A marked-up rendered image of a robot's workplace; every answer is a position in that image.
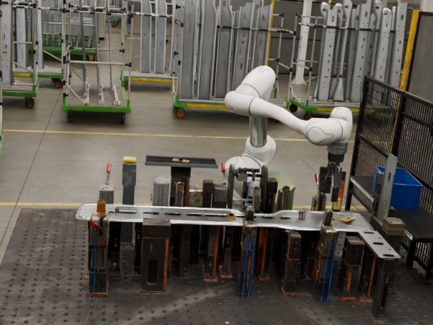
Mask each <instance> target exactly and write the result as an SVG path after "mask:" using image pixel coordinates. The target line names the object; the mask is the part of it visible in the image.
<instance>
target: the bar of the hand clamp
mask: <svg viewBox="0 0 433 325"><path fill-rule="evenodd" d="M326 169H327V167H326V166H320V170H319V178H318V192H317V194H318V201H320V193H323V199H322V201H323V202H325V193H324V188H325V180H326V177H325V172H326Z"/></svg>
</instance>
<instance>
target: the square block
mask: <svg viewBox="0 0 433 325"><path fill-rule="evenodd" d="M381 229H382V233H381V236H382V237H383V238H384V239H385V240H386V241H387V242H388V243H389V244H390V245H391V246H392V247H393V248H394V250H395V251H396V252H397V253H398V254H399V253H400V248H401V242H402V237H403V235H404V231H405V223H404V222H403V221H402V220H401V219H400V218H395V217H384V219H383V224H382V228H381ZM379 260H380V258H379V257H378V259H377V263H376V270H375V274H374V282H373V284H372V287H373V289H374V290H376V283H377V279H378V272H379V269H378V264H379ZM395 260H396V261H395V265H394V272H393V274H392V276H391V280H390V286H389V294H388V295H393V293H394V292H393V291H392V290H391V289H393V287H394V281H395V276H396V270H397V266H398V259H395Z"/></svg>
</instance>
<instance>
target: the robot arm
mask: <svg viewBox="0 0 433 325"><path fill-rule="evenodd" d="M275 78H276V76H275V73H274V71H273V70H272V69H271V68H270V67H268V66H259V67H257V68H255V69H254V70H252V71H251V72H250V73H249V74H248V75H247V76H246V78H245V79H244V80H243V81H242V83H241V85H240V86H239V87H238V88H237V89H236V90H235V91H231V92H229V93H228V94H227V95H226V96H225V99H224V102H225V105H226V106H227V107H228V108H229V109H230V110H231V111H233V112H235V113H238V114H240V115H244V116H249V132H250V136H249V137H248V139H247V141H246V144H245V149H244V153H243V154H242V156H241V157H233V158H230V159H229V160H228V161H227V162H226V163H225V166H226V172H225V177H226V179H227V181H228V176H229V165H230V164H234V166H235V169H238V167H241V168H244V167H246V168H256V169H257V168H259V169H260V173H257V172H256V173H255V174H261V170H262V166H263V165H266V166H267V165H268V164H269V162H270V161H271V159H272V158H273V156H274V154H275V151H276V144H275V141H274V140H273V139H272V138H271V137H270V136H268V135H267V117H268V118H273V119H277V120H279V121H280V122H282V123H284V124H285V125H286V126H288V127H290V128H291V129H293V130H295V131H297V132H300V133H302V134H304V135H305V137H306V139H307V140H309V142H310V143H312V144H314V145H317V146H325V145H328V146H327V151H328V158H327V159H328V165H327V169H326V172H325V177H326V180H325V188H324V193H330V192H331V184H332V175H333V181H334V187H332V195H331V202H338V194H339V189H341V182H342V168H341V167H340V163H342V162H343V161H344V157H345V153H347V145H348V141H349V137H350V136H351V130H352V112H351V110H349V109H348V108H345V107H336V108H334V110H333V111H332V113H331V115H330V118H328V119H324V118H311V119H310V120H309V121H303V120H300V119H298V118H296V117H295V116H293V115H292V114H291V113H289V112H288V111H287V110H284V109H283V108H281V107H279V106H276V105H274V104H271V103H268V100H269V98H270V96H271V92H272V89H273V85H274V82H275ZM243 183H244V182H243V181H237V179H236V176H235V178H234V188H233V189H234V190H235V192H236V193H237V194H239V196H241V198H242V192H243Z"/></svg>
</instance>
